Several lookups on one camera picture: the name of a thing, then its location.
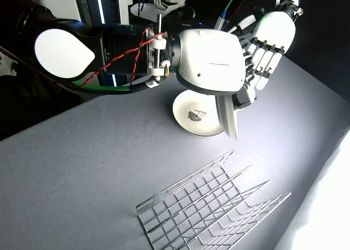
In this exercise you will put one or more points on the white black robot torso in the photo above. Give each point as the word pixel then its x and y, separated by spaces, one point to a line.
pixel 60 1

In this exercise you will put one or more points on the spare white robot hand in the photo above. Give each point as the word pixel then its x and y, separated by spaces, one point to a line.
pixel 166 1

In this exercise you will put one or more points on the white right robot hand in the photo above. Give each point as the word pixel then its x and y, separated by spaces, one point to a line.
pixel 210 61

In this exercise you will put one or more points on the white leaf print plate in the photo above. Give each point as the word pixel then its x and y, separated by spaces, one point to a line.
pixel 228 116
pixel 191 124

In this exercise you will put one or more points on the white machine part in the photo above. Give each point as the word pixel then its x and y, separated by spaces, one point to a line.
pixel 6 64

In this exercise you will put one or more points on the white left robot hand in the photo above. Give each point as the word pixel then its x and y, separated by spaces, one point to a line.
pixel 279 28

